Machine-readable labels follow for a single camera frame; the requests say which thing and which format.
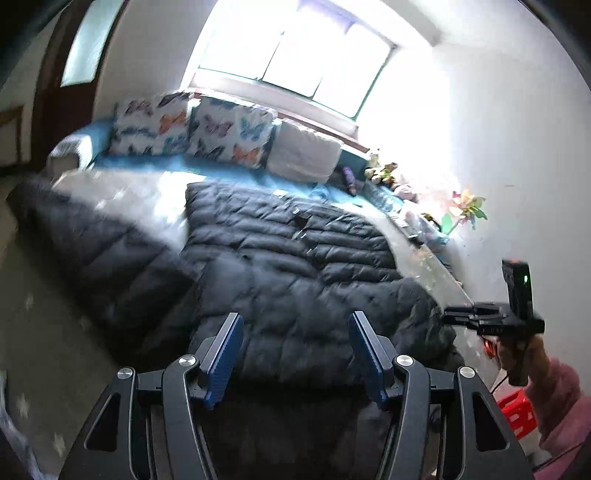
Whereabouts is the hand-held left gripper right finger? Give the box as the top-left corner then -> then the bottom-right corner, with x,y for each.
348,311 -> 532,480

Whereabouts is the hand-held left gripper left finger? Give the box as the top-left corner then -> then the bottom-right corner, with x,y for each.
60,312 -> 245,480

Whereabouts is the black puffer jacket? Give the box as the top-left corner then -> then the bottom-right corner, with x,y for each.
7,178 -> 466,480

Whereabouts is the person's right forearm pink sleeve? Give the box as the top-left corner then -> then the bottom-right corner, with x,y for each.
530,355 -> 591,468

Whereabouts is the person's right hand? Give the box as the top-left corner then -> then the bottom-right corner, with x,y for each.
495,334 -> 553,377

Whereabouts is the artificial flower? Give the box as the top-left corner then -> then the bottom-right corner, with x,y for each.
440,188 -> 489,234

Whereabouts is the red plastic stool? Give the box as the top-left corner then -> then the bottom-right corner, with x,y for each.
497,390 -> 537,437

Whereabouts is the pink plush toy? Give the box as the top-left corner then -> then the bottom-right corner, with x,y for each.
392,182 -> 422,203

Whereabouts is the bed with blue sheet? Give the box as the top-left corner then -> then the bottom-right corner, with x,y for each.
46,117 -> 476,296

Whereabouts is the white pillow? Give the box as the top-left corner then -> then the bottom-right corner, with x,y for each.
266,119 -> 344,184

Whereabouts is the butterfly print pillow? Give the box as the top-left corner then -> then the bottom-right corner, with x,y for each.
108,92 -> 193,158
187,96 -> 276,168

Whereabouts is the brown wooden door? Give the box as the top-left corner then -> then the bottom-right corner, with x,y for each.
31,0 -> 126,163

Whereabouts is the window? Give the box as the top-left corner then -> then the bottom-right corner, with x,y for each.
184,0 -> 403,121

